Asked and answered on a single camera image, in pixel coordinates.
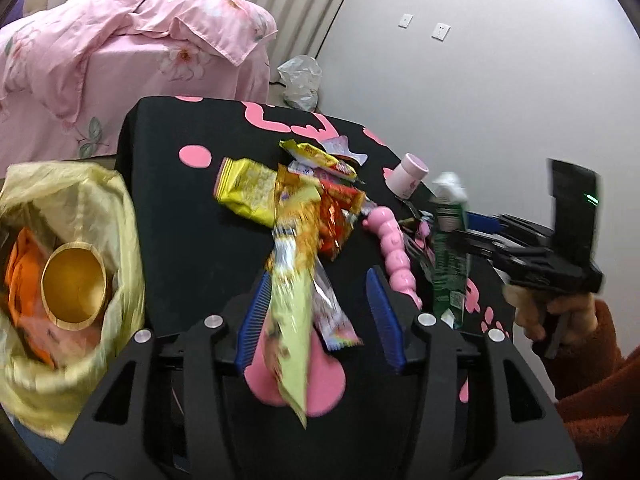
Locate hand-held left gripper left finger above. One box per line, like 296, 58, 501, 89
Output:
52, 269, 281, 480

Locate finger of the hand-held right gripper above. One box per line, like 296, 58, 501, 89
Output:
444, 229, 512, 272
467, 212, 548, 247

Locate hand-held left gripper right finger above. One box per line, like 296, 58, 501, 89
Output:
366, 266, 584, 480

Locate green wrapper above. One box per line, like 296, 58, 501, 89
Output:
430, 172, 472, 329

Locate long yellow-green wrapper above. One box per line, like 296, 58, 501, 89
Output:
264, 165, 327, 429

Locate pink and white wrapper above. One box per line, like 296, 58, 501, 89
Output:
320, 135, 370, 166

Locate yellow snack packet red label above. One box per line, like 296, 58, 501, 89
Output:
279, 139, 359, 182

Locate yellow plastic bag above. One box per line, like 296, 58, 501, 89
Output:
0, 160, 147, 443

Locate person's right forearm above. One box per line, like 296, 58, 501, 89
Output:
542, 300, 640, 456

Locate person's right hand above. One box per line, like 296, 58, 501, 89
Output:
502, 282, 599, 348

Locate clear pink silver wrapper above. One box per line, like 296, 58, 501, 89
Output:
312, 255, 364, 352

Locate pink caterpillar toy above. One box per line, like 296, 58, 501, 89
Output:
364, 205, 426, 311

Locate pink jar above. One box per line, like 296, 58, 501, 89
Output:
387, 152, 430, 200

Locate red snack wrapper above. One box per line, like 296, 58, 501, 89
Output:
317, 180, 367, 261

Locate black pink-print tablecloth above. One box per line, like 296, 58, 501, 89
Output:
115, 95, 517, 480

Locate yellow wrapper with pink end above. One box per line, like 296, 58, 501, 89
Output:
214, 156, 281, 226

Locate gold paper bowl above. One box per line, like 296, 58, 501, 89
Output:
40, 241, 109, 331

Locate orange wrapper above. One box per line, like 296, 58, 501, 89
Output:
5, 227, 66, 367

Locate clear plastic bag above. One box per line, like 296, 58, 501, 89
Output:
276, 55, 324, 113

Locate pink floral blanket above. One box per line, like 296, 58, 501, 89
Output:
0, 0, 279, 161

